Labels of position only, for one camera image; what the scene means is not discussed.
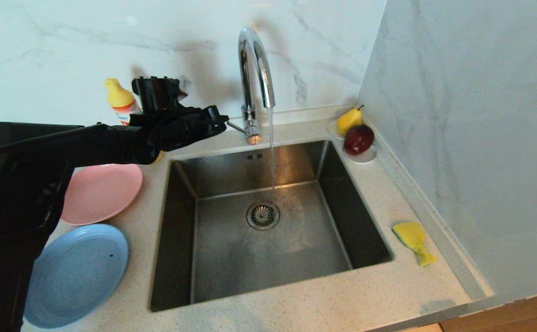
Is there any chrome gooseneck faucet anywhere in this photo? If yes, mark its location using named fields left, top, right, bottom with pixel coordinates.
left=225, top=27, right=276, bottom=145

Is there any orange detergent bottle yellow cap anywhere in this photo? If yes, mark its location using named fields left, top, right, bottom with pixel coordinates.
left=104, top=77, right=164, bottom=163

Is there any yellow fish-shaped sponge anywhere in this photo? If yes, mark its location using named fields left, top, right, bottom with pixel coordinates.
left=392, top=222, right=437, bottom=267

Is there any stainless steel sink basin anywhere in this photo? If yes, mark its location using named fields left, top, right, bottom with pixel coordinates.
left=149, top=140, right=394, bottom=313

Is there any pink plastic plate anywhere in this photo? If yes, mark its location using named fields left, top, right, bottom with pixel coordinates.
left=60, top=163, right=143, bottom=226

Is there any round metal drain strainer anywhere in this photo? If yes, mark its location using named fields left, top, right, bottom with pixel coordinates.
left=246, top=201, right=280, bottom=231

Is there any yellow pear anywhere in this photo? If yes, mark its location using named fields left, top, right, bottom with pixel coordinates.
left=336, top=105, right=364, bottom=136

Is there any dark red apple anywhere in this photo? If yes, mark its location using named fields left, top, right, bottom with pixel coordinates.
left=343, top=124, right=375, bottom=155

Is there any small white dish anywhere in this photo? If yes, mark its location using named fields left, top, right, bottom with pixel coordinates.
left=327, top=118, right=378, bottom=165

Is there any blue plastic plate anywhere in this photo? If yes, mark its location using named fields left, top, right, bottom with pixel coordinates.
left=24, top=224, right=130, bottom=330

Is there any wooden cabinet panel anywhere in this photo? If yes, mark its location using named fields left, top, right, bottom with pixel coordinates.
left=439, top=287, right=537, bottom=332

